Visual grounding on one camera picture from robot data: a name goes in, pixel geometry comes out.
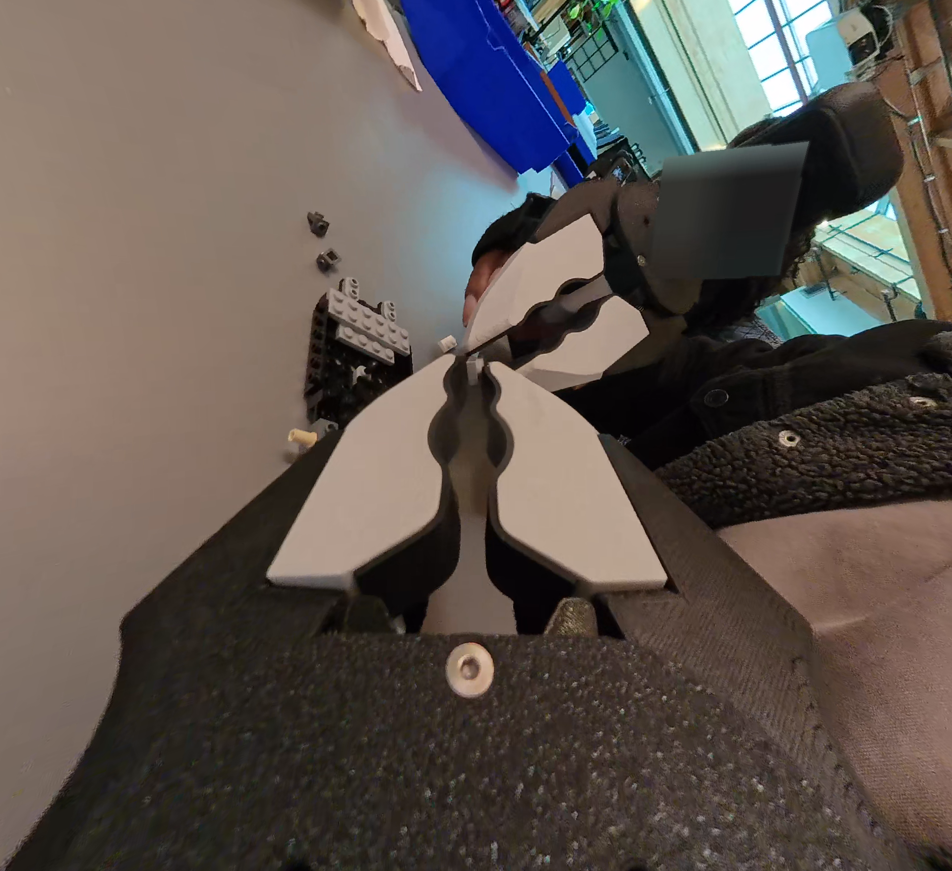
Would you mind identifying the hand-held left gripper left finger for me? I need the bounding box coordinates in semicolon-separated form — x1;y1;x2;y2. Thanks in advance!
265;354;468;615

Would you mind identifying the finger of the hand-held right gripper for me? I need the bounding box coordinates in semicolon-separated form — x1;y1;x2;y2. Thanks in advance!
512;293;653;393
461;211;609;353

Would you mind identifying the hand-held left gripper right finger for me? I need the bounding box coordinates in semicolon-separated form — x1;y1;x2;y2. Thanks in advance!
483;361;669;615

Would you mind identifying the toy brick car chassis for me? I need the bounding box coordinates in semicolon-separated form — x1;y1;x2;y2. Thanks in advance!
286;277;415;451

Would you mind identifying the person's right forearm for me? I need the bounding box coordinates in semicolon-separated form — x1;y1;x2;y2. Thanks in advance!
471;190;560;260

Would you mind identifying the person's right hand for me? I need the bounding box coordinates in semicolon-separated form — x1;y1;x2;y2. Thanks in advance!
463;245;523;329

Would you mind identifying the blue plastic bin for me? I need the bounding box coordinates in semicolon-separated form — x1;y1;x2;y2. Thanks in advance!
545;59;597;189
399;0;583;177

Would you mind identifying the green potted plant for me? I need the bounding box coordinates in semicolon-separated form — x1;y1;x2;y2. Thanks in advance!
571;0;624;33

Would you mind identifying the white paper towel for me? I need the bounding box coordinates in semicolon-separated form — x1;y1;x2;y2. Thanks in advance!
350;0;425;94

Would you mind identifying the person's beige sweatshirt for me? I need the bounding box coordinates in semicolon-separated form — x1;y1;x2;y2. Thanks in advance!
714;490;952;853

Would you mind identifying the white security camera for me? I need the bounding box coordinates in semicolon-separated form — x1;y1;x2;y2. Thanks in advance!
835;2;895;66

